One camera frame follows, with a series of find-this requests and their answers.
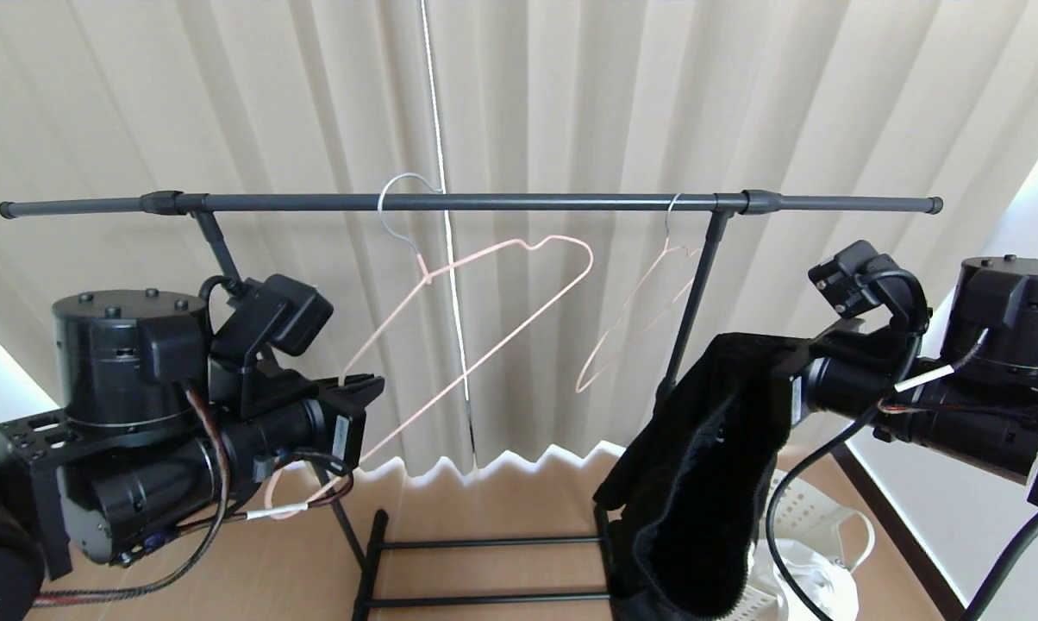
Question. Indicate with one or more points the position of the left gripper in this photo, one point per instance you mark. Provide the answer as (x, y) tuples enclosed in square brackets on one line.
[(286, 448)]

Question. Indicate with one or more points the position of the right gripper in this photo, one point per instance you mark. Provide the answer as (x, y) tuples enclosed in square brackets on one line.
[(847, 388)]

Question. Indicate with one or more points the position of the black shorts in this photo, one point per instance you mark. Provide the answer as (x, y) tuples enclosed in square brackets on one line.
[(691, 483)]

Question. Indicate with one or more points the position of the pink clothes hanger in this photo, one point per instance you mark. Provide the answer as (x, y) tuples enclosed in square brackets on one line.
[(484, 352), (631, 339)]

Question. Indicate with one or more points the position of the white laundry basket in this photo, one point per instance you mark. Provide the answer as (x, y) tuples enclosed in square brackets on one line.
[(808, 513)]

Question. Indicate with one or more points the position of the black clothes rack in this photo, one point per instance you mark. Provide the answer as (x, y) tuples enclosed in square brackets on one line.
[(528, 202)]

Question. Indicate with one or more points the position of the white garment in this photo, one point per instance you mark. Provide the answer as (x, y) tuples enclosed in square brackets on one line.
[(821, 591)]

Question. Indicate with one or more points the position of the beige curtain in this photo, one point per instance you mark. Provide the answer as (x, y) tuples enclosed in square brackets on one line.
[(226, 103)]

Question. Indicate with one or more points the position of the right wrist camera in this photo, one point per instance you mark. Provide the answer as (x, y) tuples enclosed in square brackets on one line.
[(847, 276)]

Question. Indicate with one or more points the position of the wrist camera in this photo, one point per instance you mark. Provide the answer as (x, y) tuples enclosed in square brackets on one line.
[(847, 276), (299, 315)]

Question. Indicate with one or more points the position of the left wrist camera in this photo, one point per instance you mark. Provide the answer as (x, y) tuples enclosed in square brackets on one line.
[(299, 315)]

